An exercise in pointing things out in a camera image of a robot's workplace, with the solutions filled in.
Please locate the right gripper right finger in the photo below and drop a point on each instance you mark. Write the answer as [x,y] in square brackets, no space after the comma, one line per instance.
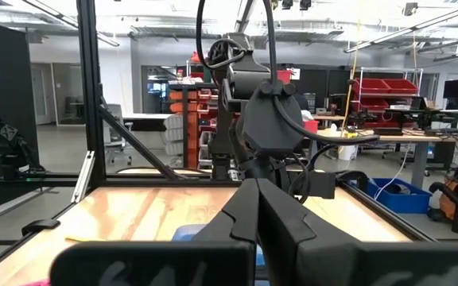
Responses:
[332,266]

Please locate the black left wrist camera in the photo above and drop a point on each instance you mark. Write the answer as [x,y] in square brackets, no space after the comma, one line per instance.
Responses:
[270,123]

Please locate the orange shop vacuum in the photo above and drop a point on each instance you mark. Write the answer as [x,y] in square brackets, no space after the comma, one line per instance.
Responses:
[449,206]

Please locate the black computer monitor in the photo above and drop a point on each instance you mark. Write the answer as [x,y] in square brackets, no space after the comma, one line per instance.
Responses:
[456,89]

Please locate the blue plastic supply box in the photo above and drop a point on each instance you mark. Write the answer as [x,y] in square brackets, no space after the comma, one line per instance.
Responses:
[187,232]

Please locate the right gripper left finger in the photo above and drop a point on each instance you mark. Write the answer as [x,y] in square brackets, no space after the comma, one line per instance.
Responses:
[153,266]

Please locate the black aluminium table frame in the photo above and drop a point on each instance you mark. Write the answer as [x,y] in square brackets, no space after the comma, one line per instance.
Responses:
[90,79]

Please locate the black unused robot arm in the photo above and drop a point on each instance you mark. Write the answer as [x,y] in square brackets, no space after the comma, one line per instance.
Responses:
[2,135]

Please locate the silver aluminium bar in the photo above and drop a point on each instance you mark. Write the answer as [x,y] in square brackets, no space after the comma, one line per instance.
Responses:
[82,178]

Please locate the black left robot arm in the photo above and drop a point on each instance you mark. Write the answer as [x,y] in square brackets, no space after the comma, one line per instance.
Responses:
[245,75]

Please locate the red plastic bin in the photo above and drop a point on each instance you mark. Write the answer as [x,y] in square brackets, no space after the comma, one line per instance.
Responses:
[402,86]
[371,86]

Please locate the black partition screen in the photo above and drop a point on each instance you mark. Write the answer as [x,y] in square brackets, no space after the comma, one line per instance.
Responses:
[2,119]

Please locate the pink pencil with yellow eraser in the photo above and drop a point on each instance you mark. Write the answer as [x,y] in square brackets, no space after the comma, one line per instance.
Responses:
[38,283]

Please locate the white waste bin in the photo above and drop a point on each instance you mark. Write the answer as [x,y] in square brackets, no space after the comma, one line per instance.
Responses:
[347,153]

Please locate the wooden workshop desk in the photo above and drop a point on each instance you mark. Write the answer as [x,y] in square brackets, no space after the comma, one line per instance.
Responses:
[408,138]

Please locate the orange drawer cabinet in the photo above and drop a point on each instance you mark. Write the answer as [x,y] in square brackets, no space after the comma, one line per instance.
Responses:
[192,127]

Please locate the blue plastic storage bin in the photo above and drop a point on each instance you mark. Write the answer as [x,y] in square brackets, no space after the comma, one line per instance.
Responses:
[400,200]

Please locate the grey office chair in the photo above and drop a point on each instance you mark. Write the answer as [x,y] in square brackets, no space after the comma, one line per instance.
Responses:
[115,135]

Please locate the black table clamp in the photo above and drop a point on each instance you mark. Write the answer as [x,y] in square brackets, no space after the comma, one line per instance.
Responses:
[40,226]

